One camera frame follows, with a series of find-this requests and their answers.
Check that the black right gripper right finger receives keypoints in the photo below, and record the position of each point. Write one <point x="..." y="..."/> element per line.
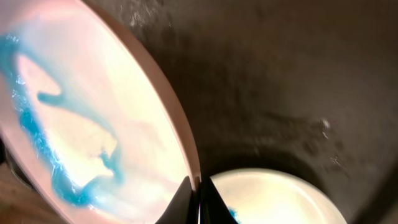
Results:
<point x="212" y="207"/>

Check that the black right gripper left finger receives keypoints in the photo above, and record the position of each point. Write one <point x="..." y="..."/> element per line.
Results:
<point x="183" y="208"/>

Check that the white plate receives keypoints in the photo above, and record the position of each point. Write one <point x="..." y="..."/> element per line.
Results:
<point x="269" y="197"/>
<point x="89" y="116"/>

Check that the dark brown serving tray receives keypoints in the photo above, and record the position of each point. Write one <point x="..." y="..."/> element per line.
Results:
<point x="306" y="87"/>

